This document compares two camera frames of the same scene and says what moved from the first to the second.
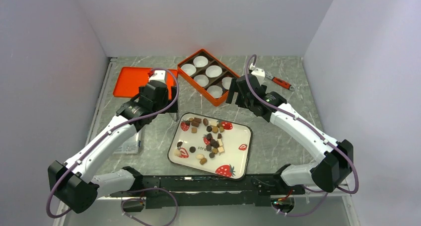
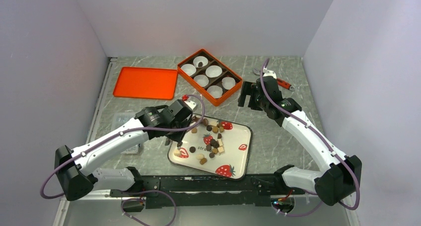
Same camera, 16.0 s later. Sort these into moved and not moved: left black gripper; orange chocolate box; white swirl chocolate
Moved: left black gripper
Not moved: white swirl chocolate; orange chocolate box
